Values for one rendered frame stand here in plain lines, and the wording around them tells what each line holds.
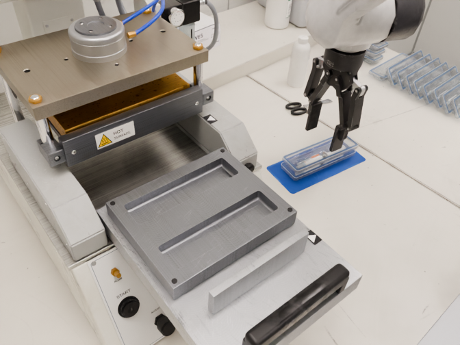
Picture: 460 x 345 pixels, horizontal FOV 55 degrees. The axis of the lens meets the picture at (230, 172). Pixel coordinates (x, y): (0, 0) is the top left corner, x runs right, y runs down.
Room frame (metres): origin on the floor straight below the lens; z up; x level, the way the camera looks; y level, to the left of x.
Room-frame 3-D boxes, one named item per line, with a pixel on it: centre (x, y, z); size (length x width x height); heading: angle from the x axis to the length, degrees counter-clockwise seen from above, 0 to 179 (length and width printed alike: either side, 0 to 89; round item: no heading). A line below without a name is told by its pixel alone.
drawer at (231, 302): (0.36, 0.00, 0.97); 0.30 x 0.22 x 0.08; 41
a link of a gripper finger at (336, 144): (0.74, -0.23, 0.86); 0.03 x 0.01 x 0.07; 125
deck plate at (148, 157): (0.62, 0.23, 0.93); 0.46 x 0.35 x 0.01; 41
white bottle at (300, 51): (1.12, -0.17, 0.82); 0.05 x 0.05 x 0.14
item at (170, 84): (0.60, 0.20, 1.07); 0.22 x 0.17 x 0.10; 131
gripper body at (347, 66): (0.78, -0.20, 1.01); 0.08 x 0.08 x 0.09
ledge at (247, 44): (1.31, 0.02, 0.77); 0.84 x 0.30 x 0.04; 135
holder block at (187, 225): (0.40, 0.03, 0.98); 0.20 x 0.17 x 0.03; 131
